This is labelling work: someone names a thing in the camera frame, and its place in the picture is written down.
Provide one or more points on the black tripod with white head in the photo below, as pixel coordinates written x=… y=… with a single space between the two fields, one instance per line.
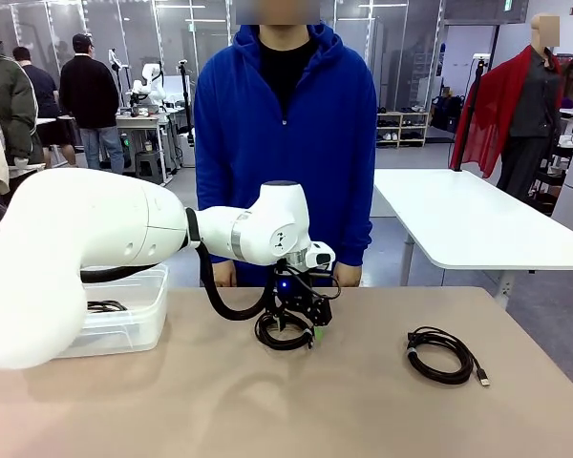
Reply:
x=480 y=64

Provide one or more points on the blue-sleeved right forearm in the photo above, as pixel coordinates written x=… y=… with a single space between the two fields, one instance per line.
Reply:
x=210 y=200

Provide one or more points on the mannequin in grey shirt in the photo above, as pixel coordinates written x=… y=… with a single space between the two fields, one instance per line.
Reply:
x=535 y=105

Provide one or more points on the person in dark shirt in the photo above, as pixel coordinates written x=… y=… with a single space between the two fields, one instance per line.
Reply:
x=43 y=95

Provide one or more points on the grey plastic stool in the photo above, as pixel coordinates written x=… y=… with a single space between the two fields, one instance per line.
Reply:
x=148 y=164

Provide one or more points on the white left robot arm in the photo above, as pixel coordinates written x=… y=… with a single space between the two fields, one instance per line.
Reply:
x=100 y=229

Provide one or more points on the clear plastic storage bin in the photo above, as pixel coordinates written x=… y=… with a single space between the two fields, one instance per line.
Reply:
x=138 y=329

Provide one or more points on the person in blue hoodie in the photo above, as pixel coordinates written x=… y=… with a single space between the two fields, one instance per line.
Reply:
x=243 y=119

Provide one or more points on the black camera tripod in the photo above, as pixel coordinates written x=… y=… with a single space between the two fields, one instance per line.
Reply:
x=186 y=95

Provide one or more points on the grey workbench desk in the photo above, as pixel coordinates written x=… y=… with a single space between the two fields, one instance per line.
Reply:
x=138 y=121

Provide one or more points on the person's left hand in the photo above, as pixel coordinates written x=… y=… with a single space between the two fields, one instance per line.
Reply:
x=348 y=276

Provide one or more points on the small white background robot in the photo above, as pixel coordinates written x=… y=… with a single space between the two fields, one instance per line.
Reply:
x=148 y=81

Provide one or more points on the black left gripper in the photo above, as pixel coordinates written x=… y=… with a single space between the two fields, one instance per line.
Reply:
x=293 y=291

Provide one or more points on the person's right hand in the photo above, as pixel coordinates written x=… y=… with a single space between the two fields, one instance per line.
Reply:
x=225 y=274

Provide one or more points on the man in black sweater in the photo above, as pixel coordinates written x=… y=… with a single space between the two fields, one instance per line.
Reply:
x=88 y=90

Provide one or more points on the person in green jacket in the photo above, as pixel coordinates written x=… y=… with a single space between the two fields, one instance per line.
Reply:
x=5 y=105

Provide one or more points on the black bags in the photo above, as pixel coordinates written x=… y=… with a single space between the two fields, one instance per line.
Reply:
x=446 y=114

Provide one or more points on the green exit sign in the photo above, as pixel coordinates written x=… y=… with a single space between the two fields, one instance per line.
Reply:
x=507 y=5

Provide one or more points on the mannequin with red cloth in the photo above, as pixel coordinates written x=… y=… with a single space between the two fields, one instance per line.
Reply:
x=487 y=119

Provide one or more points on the wooden shoe shelf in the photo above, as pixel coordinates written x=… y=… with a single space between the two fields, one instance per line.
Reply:
x=403 y=129

